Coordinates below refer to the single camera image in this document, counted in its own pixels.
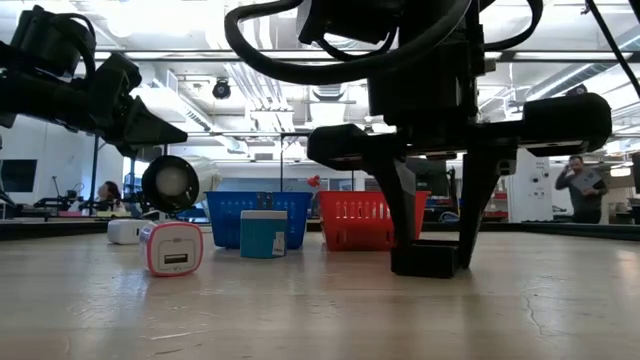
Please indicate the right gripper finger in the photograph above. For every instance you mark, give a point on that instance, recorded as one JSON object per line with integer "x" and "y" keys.
{"x": 402, "y": 200}
{"x": 480, "y": 210}

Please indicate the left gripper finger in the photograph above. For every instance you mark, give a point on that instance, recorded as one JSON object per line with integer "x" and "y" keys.
{"x": 145, "y": 145}
{"x": 155, "y": 127}

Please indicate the red plastic basket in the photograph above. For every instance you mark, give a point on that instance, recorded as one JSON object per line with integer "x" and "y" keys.
{"x": 350, "y": 225}

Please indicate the black digital clock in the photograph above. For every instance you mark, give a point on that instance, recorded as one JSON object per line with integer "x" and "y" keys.
{"x": 425, "y": 262}

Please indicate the white charger block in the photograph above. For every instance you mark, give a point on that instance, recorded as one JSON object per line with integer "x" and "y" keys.
{"x": 125, "y": 231}

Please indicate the pink and white charger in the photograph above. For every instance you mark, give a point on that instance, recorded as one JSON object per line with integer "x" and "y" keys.
{"x": 172, "y": 250}

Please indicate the blue plastic basket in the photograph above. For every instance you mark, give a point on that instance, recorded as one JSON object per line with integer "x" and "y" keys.
{"x": 225, "y": 220}

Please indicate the teal and white charger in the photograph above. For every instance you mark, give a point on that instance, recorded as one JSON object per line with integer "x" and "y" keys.
{"x": 262, "y": 235}

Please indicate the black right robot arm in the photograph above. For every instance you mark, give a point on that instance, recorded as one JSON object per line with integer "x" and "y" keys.
{"x": 440, "y": 20}

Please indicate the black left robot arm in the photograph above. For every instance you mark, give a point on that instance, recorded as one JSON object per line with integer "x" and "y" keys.
{"x": 12, "y": 85}

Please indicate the background black robot arm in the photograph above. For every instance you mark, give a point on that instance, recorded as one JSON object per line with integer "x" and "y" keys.
{"x": 60, "y": 202}

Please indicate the red storage shelf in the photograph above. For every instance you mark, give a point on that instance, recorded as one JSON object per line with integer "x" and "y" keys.
{"x": 500, "y": 205}

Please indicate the grey rounded object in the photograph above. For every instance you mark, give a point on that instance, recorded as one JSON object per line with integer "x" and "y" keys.
{"x": 450, "y": 217}

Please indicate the black monitor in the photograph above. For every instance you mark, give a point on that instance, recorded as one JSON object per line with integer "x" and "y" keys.
{"x": 432, "y": 182}

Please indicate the person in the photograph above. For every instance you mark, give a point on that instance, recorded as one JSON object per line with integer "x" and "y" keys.
{"x": 111, "y": 197}
{"x": 585, "y": 205}

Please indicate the black overhead rig beam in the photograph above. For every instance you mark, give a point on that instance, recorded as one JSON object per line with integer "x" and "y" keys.
{"x": 175, "y": 55}

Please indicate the yellow flat object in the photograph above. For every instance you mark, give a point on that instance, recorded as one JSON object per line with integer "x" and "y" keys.
{"x": 112, "y": 214}

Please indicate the black ceiling spotlight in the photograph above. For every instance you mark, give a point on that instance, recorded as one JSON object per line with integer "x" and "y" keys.
{"x": 221, "y": 89}
{"x": 577, "y": 90}

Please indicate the pink flat object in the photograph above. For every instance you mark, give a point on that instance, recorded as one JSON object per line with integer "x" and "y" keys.
{"x": 70, "y": 213}

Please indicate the grey tablet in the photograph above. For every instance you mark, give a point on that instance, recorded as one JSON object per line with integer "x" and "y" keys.
{"x": 586, "y": 181}

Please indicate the glowing ceiling lamp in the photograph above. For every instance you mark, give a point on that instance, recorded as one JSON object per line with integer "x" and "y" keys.
{"x": 620, "y": 171}

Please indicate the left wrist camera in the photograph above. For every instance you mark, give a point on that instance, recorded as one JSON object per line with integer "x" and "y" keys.
{"x": 50, "y": 40}

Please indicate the silver ventilation duct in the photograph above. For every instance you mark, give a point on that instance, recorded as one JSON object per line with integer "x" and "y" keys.
{"x": 327, "y": 92}

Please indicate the black wall screen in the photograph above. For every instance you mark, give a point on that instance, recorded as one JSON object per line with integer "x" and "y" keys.
{"x": 17, "y": 175}

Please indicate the black aluminium table frame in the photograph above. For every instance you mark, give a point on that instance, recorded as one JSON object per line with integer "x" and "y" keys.
{"x": 610, "y": 231}

